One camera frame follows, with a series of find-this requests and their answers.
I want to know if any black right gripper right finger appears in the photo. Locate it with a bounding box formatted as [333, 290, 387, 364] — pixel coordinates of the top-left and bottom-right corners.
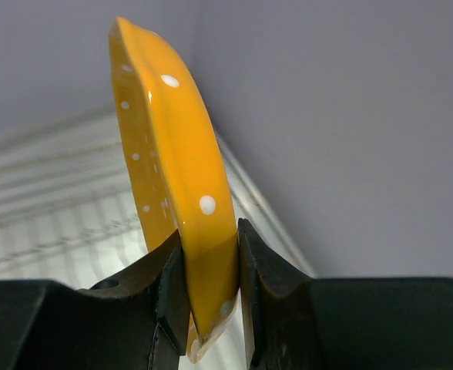
[238, 219, 453, 369]

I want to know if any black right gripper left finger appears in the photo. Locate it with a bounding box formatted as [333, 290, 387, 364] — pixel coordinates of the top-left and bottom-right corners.
[0, 233, 190, 369]

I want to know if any yellow polka dot plate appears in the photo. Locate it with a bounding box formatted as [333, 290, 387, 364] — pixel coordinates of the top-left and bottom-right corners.
[109, 17, 239, 363]

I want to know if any aluminium edge rail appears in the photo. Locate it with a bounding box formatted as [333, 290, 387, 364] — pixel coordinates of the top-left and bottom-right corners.
[216, 136, 317, 277]

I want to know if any wire dish rack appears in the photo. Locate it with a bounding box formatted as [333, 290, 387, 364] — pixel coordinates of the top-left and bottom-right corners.
[0, 111, 181, 282]

